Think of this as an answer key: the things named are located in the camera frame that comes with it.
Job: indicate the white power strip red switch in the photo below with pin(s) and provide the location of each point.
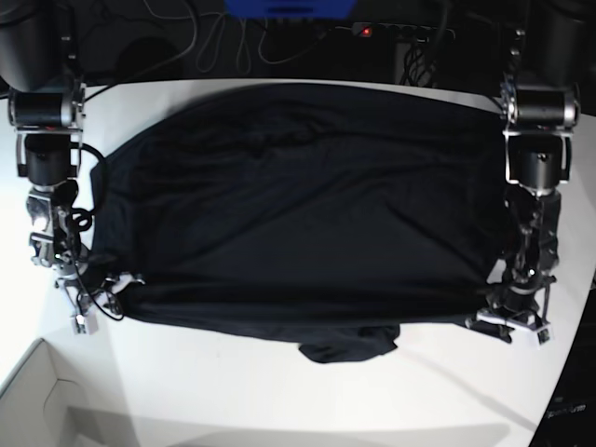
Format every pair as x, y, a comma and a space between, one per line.
402, 32

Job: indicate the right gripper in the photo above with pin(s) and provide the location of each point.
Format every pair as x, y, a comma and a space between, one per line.
83, 299

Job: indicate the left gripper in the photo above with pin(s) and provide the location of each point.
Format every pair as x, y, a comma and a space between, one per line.
513, 306

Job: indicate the blue box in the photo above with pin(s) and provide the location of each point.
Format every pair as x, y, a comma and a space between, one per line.
289, 9

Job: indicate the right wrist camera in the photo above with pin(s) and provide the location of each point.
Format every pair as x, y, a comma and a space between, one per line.
84, 324

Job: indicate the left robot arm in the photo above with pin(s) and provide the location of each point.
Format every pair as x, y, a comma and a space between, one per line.
540, 104

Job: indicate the white cardboard box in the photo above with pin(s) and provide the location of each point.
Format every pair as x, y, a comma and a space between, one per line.
39, 408

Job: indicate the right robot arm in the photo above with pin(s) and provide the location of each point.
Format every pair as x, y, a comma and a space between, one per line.
45, 106

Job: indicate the black t-shirt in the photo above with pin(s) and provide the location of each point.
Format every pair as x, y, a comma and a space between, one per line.
325, 216

